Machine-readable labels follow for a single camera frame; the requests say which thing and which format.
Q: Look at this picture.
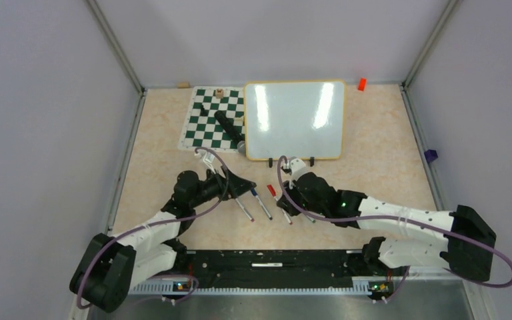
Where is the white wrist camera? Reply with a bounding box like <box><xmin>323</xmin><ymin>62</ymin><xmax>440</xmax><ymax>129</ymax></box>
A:
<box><xmin>201</xmin><ymin>151</ymin><xmax>217</xmax><ymax>173</ymax></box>
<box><xmin>281</xmin><ymin>157</ymin><xmax>308</xmax><ymax>179</ymax></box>

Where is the red marker pen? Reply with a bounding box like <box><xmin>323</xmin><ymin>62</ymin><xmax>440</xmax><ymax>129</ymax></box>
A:
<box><xmin>267</xmin><ymin>184</ymin><xmax>293</xmax><ymax>225</ymax></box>

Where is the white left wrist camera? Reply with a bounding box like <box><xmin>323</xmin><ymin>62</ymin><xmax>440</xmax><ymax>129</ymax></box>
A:
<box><xmin>201</xmin><ymin>151</ymin><xmax>217</xmax><ymax>173</ymax></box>

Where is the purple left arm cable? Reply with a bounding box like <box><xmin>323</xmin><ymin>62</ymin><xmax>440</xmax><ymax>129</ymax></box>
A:
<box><xmin>75</xmin><ymin>147</ymin><xmax>231</xmax><ymax>310</ymax></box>

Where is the green white chess mat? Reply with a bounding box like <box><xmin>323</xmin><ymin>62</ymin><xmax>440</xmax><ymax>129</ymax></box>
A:
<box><xmin>177</xmin><ymin>86</ymin><xmax>245</xmax><ymax>153</ymax></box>

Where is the purple block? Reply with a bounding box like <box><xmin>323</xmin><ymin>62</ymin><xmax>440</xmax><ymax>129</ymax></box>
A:
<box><xmin>424</xmin><ymin>149</ymin><xmax>439</xmax><ymax>163</ymax></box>

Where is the purple capped marker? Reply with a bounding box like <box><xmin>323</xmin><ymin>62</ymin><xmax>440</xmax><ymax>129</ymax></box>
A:
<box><xmin>235</xmin><ymin>198</ymin><xmax>255</xmax><ymax>222</ymax></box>

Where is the black glitter microphone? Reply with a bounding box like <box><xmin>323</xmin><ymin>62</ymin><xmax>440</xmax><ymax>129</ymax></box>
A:
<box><xmin>214</xmin><ymin>110</ymin><xmax>246</xmax><ymax>155</ymax></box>

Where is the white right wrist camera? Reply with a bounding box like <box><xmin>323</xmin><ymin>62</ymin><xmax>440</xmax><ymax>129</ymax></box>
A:
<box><xmin>281</xmin><ymin>157</ymin><xmax>308</xmax><ymax>179</ymax></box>

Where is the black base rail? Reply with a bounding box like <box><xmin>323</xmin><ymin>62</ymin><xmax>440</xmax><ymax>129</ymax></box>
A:
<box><xmin>173</xmin><ymin>249</ymin><xmax>405</xmax><ymax>289</ymax></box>

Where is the blue capped marker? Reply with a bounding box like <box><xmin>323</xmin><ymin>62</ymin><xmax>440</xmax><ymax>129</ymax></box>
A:
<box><xmin>251</xmin><ymin>188</ymin><xmax>273</xmax><ymax>221</ymax></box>

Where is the orange block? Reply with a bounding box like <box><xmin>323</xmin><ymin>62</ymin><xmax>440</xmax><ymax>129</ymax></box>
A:
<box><xmin>357</xmin><ymin>78</ymin><xmax>367</xmax><ymax>91</ymax></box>

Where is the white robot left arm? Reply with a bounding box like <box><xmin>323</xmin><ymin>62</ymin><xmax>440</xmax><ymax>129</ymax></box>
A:
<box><xmin>69</xmin><ymin>169</ymin><xmax>257</xmax><ymax>313</ymax></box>

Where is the wooden chess piece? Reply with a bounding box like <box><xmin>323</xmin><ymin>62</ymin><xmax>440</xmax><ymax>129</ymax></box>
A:
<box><xmin>215</xmin><ymin>89</ymin><xmax>224</xmax><ymax>99</ymax></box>

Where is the yellow framed whiteboard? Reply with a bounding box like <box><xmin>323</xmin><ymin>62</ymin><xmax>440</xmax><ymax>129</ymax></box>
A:
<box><xmin>243</xmin><ymin>79</ymin><xmax>347</xmax><ymax>161</ymax></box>

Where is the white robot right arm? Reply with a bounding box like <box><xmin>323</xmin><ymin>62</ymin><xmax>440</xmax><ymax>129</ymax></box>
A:
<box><xmin>277</xmin><ymin>169</ymin><xmax>496</xmax><ymax>282</ymax></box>

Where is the small wooden block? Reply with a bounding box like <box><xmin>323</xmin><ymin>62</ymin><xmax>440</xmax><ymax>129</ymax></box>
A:
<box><xmin>177</xmin><ymin>82</ymin><xmax>191</xmax><ymax>89</ymax></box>

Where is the black chess piece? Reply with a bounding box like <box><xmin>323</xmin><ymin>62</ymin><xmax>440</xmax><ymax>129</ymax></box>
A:
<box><xmin>200</xmin><ymin>105</ymin><xmax>209</xmax><ymax>117</ymax></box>

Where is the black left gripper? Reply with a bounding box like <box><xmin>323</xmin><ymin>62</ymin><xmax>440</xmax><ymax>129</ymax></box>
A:
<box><xmin>190</xmin><ymin>164</ymin><xmax>256</xmax><ymax>208</ymax></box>

